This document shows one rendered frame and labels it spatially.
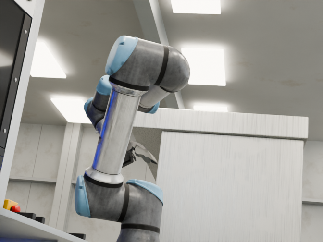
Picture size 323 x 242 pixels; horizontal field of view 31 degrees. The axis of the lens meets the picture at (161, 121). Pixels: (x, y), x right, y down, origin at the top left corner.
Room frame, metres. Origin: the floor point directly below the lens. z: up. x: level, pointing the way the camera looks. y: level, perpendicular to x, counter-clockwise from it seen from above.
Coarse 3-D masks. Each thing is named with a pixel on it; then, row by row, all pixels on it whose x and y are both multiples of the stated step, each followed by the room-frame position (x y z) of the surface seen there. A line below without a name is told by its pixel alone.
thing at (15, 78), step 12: (24, 24) 2.19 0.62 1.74; (24, 36) 2.20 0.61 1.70; (24, 48) 2.22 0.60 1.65; (12, 72) 2.18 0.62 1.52; (12, 84) 2.20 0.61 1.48; (12, 96) 2.21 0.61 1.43; (0, 132) 2.19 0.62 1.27; (0, 144) 2.20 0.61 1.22; (0, 156) 2.21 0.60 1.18; (0, 168) 2.22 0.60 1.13
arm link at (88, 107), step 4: (88, 100) 1.91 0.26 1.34; (84, 104) 1.93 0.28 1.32; (88, 104) 1.91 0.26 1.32; (84, 108) 1.93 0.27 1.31; (88, 108) 1.91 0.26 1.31; (92, 108) 1.88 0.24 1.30; (88, 112) 1.91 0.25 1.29; (92, 112) 1.90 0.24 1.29; (96, 112) 1.89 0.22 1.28; (100, 112) 1.88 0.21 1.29; (104, 112) 1.88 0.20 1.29; (88, 116) 1.92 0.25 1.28; (92, 116) 1.90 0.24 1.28; (96, 116) 1.89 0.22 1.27; (100, 116) 1.89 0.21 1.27; (92, 120) 1.91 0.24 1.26; (96, 120) 1.89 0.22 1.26; (92, 124) 1.93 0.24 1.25; (96, 124) 1.90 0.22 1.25
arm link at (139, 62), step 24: (120, 48) 1.41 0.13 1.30; (144, 48) 1.42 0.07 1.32; (120, 72) 1.45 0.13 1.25; (144, 72) 1.45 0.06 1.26; (120, 96) 1.50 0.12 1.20; (120, 120) 1.53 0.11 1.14; (120, 144) 1.57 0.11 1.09; (96, 168) 1.62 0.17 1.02; (120, 168) 1.63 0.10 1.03; (96, 192) 1.63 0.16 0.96; (120, 192) 1.66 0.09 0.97; (96, 216) 1.68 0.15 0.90
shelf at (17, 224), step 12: (0, 216) 1.65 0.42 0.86; (12, 216) 1.67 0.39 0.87; (0, 228) 1.89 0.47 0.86; (12, 228) 1.86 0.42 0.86; (24, 228) 1.83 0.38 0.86; (36, 228) 1.80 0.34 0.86; (48, 228) 1.86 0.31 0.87; (60, 240) 2.02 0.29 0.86; (72, 240) 2.01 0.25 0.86; (84, 240) 2.09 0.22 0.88
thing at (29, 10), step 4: (12, 0) 2.10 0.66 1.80; (16, 0) 2.11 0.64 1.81; (20, 0) 2.13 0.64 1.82; (24, 0) 2.15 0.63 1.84; (28, 0) 2.18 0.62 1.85; (16, 4) 2.13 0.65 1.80; (20, 4) 2.14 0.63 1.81; (24, 4) 2.16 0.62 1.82; (28, 4) 2.18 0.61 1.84; (32, 4) 2.21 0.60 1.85; (20, 8) 2.16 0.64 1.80; (24, 8) 2.16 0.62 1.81; (28, 8) 2.19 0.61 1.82; (32, 8) 2.21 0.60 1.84; (28, 12) 2.20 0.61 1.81; (32, 12) 2.22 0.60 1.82; (32, 16) 2.22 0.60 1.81; (0, 148) 2.20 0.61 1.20; (0, 152) 2.20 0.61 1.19; (4, 152) 2.23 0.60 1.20
